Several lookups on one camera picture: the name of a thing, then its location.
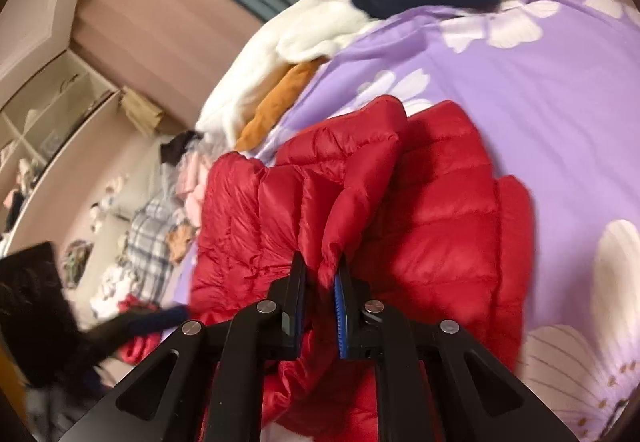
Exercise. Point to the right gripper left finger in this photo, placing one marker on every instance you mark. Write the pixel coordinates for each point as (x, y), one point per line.
(204, 383)

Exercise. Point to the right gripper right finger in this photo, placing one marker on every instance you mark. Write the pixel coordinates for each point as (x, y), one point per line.
(435, 382)

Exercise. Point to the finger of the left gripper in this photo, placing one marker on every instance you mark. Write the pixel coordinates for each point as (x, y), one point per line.
(107, 337)

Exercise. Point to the red down jacket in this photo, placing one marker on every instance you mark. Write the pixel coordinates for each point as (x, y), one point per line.
(138, 348)
(411, 202)

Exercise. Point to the white folded clothes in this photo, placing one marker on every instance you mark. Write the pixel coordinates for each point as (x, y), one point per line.
(117, 282)

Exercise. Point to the plaid grey pillow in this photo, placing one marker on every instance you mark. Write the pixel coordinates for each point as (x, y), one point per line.
(147, 250)

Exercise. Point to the green patterned cloth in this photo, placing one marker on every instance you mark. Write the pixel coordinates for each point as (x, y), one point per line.
(74, 262)

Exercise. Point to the small tan cloth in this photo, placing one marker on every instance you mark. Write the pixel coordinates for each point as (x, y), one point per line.
(179, 240)

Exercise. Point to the panda plush toy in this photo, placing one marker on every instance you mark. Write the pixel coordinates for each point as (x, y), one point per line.
(98, 210)

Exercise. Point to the beige pillow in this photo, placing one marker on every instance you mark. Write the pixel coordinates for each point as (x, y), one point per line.
(138, 163)

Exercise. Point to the pink garment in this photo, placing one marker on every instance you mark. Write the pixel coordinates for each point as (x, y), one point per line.
(193, 170)

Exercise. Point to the black cloth on pillow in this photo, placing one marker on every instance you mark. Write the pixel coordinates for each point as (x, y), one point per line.
(172, 151)

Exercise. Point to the orange folded garment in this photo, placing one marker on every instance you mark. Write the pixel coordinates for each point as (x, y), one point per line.
(277, 102)

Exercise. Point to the pink curtain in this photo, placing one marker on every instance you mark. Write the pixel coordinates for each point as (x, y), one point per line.
(171, 51)

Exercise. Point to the purple floral duvet cover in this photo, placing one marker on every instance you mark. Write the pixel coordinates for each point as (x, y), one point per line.
(552, 86)

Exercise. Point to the white fleece garment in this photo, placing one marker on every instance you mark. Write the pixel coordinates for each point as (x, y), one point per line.
(307, 30)

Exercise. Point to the wall shelf unit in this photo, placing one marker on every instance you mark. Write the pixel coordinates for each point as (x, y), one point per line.
(37, 122)

